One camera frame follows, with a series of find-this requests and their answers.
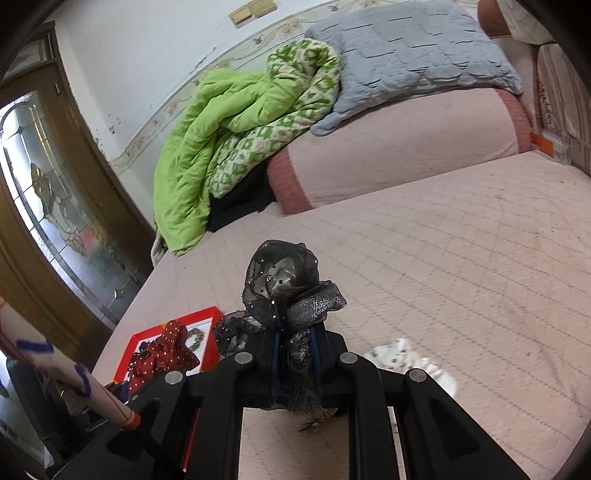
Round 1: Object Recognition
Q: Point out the black hair claw clip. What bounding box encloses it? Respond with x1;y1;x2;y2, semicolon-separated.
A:
131;342;155;370

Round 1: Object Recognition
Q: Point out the pink quilted bed sheet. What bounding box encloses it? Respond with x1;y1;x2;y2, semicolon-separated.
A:
92;150;591;480

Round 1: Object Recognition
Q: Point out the white patterned cloth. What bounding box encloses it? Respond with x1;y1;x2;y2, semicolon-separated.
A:
501;0;557;45

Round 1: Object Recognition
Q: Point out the pink bolster cushion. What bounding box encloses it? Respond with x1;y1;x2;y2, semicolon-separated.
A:
265;85;536;215

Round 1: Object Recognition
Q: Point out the white rolled paper tube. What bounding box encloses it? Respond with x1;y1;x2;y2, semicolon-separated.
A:
0;298;141;431

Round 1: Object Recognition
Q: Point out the grey quilted pillow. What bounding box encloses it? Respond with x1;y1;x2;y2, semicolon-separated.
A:
305;0;525;136

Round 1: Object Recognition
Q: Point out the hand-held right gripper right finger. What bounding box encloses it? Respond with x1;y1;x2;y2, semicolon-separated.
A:
311;328;529;480

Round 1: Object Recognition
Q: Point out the white polka dot scrunchie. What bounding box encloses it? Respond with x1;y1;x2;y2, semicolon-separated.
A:
365;338;459;398

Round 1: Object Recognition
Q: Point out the red shallow tray box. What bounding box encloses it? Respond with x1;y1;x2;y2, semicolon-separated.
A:
113;305;220;472

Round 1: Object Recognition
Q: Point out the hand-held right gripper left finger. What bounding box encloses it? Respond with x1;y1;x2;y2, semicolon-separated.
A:
51;330;283;480

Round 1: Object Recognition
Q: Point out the red polka dot scrunchie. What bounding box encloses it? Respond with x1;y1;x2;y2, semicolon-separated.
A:
127;319;200;398

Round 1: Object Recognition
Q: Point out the black grey organza scrunchie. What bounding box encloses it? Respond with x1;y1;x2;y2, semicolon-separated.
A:
213;240;348;418

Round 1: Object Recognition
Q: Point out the green patterned quilt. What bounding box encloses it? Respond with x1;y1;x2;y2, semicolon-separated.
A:
152;38;341;257

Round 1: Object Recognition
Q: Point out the dark cloth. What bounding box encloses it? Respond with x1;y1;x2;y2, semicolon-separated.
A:
205;166;278;234

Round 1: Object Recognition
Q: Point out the wooden stained glass door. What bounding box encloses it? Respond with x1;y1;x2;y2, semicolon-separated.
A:
0;21;155;370

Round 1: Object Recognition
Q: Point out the striped floral sofa cushion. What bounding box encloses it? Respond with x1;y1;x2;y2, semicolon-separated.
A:
536;41;591;178

